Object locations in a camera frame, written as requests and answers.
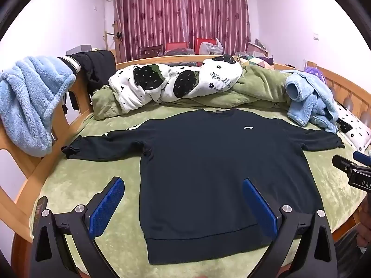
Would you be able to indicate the light blue fleece garment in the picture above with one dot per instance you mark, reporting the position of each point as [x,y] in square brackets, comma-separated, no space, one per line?
[313,104]

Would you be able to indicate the white strawberry print quilt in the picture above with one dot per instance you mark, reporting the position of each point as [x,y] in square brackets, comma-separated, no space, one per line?
[179,81]

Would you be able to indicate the wooden bed frame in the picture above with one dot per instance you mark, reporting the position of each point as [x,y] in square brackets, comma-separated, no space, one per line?
[34,179]

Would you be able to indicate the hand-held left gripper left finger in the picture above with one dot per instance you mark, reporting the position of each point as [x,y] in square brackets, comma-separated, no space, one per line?
[105,205]

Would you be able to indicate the red chair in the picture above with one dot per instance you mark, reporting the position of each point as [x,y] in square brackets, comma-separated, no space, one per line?
[204,44]
[175,46]

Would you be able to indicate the light blue fleece robe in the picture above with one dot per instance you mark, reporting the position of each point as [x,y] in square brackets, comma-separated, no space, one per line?
[29,101]

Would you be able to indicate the wooden coat rack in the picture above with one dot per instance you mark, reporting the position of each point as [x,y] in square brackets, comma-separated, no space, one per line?
[111,36]

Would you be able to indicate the white flower print pillow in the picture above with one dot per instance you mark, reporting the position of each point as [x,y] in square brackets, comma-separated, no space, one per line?
[352,127]

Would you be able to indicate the grey box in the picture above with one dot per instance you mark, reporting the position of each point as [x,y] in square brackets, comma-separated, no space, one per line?
[79,49]

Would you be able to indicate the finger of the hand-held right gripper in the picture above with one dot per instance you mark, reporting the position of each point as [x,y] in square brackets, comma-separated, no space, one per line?
[362,157]
[342,164]

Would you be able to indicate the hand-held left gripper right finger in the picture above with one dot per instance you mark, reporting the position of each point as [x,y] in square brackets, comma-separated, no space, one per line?
[260,205]

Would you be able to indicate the red patterned curtain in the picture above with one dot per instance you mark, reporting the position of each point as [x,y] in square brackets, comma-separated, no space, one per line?
[181,14]

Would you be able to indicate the black sweatshirt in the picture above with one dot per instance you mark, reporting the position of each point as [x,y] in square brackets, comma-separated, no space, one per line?
[208,173]

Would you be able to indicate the colourful geometric cushion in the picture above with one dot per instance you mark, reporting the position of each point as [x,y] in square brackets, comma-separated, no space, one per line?
[255,60]

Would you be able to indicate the dark wooden chair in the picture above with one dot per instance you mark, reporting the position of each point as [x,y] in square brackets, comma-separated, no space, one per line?
[150,52]

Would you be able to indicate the black jacket with striped cuff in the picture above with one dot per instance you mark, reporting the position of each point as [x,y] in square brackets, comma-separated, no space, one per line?
[92,66]

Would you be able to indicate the green plush bed blanket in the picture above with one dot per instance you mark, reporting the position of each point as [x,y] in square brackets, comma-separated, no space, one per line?
[87,179]

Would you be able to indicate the white plastic bag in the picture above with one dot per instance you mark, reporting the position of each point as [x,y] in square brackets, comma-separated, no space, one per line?
[210,47]

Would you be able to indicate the purple plush toy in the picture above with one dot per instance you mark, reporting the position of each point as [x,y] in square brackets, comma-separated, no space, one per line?
[314,73]

